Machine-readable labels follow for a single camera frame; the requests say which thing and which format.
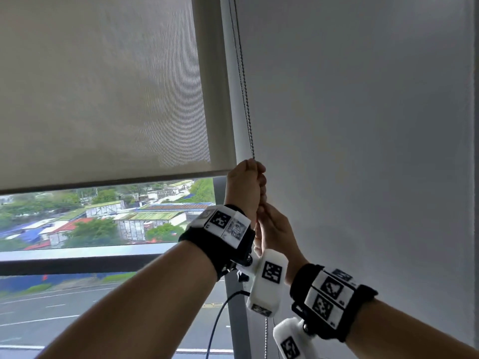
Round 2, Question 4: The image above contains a person's left hand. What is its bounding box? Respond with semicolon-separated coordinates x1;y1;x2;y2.
224;158;267;229

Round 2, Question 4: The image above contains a person's right hand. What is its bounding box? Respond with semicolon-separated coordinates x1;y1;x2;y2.
254;203;310;285

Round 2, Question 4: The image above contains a metal bead pull chain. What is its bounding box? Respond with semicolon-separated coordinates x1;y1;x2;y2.
228;0;269;359

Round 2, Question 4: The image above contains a black cable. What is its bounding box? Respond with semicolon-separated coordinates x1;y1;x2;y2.
205;290;250;359

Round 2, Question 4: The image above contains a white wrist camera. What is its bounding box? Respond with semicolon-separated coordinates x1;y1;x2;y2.
273;317;319;359
237;249;289;318

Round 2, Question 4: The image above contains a grey window mullion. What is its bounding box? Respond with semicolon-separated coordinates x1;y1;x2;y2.
213;177;253;359

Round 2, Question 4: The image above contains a black wristband with markers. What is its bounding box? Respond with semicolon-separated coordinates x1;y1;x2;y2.
178;204;256;281
290;263;379;343

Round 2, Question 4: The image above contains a black left wristband with markers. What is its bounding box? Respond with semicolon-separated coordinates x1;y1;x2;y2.
178;204;256;281

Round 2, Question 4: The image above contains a beige roller blind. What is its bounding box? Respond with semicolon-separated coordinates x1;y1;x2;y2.
0;0;238;195

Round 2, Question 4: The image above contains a person's right forearm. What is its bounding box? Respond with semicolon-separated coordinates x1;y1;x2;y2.
344;298;479;359

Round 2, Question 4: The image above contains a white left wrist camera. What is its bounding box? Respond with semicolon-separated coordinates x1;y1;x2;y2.
237;249;289;318

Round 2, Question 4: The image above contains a dark window rail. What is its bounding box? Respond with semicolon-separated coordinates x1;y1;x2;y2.
0;242;177;277

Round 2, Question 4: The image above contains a person's left forearm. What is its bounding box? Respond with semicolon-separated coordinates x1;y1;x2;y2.
37;241;218;359

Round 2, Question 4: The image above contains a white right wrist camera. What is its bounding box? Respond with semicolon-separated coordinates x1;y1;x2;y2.
273;317;319;359

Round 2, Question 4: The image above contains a black right wristband with markers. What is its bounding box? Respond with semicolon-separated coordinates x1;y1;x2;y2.
290;263;379;343

